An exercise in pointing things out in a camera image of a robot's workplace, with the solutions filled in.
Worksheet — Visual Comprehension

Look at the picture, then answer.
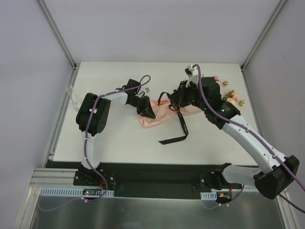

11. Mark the black ribbon gold lettering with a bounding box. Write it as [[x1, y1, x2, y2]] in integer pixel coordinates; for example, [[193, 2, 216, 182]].
[[157, 91, 189, 145]]

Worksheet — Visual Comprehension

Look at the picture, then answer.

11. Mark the clear glass vase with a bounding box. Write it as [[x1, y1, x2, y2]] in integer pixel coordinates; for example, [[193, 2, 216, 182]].
[[65, 84, 82, 111]]

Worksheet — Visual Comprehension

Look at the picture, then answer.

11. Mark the right aluminium corner post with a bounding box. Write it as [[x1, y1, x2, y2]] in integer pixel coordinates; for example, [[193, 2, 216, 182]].
[[241, 0, 289, 72]]

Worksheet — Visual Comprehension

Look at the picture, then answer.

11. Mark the white cable duct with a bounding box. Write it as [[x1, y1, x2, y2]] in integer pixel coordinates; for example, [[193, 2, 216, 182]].
[[200, 191, 217, 201], [40, 187, 114, 198]]

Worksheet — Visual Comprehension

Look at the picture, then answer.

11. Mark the aluminium corner post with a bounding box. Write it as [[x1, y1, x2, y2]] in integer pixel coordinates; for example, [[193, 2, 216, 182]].
[[35, 0, 81, 70], [241, 0, 289, 72]]

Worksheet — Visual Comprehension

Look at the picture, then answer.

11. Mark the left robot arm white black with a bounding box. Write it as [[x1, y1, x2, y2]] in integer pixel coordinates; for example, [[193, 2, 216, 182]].
[[76, 79, 156, 186]]

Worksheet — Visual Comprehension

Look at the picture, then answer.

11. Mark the pink wrapping paper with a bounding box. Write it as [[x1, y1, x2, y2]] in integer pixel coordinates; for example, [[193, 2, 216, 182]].
[[136, 99, 201, 128]]

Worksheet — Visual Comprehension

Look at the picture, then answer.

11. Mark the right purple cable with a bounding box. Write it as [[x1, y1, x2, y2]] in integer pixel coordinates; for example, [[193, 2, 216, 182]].
[[192, 63, 305, 214]]

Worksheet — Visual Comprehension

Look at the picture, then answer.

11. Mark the right white cable duct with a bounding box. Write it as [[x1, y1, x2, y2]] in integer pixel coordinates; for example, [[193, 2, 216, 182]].
[[200, 191, 217, 201]]

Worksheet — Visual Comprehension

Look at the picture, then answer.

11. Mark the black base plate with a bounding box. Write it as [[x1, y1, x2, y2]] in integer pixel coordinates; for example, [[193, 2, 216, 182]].
[[47, 161, 245, 199]]

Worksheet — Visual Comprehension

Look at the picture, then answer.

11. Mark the left white cable duct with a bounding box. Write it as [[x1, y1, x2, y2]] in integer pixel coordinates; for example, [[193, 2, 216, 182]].
[[40, 187, 114, 198]]

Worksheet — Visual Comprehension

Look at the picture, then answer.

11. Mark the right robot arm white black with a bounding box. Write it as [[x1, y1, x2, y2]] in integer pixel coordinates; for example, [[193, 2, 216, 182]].
[[168, 77, 300, 199]]

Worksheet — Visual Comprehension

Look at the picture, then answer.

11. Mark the purple cable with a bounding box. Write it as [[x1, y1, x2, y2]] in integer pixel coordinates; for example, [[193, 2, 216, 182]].
[[38, 75, 153, 212], [192, 63, 305, 214]]

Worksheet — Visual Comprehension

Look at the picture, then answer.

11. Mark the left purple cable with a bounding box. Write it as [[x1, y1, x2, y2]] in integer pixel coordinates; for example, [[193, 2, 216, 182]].
[[38, 75, 153, 212]]

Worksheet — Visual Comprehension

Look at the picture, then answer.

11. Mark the artificial flower bouquet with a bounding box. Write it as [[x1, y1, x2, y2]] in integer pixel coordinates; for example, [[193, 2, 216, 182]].
[[213, 76, 245, 107]]

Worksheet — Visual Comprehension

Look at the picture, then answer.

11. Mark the aluminium front rail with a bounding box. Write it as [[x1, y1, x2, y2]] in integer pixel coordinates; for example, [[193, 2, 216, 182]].
[[30, 167, 286, 191]]

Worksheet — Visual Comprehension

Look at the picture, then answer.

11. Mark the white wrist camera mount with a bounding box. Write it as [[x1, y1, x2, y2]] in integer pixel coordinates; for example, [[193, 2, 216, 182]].
[[184, 64, 201, 87]]

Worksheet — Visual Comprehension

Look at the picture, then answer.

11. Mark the left aluminium corner post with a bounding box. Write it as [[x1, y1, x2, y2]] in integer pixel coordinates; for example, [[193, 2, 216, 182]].
[[35, 0, 81, 70]]

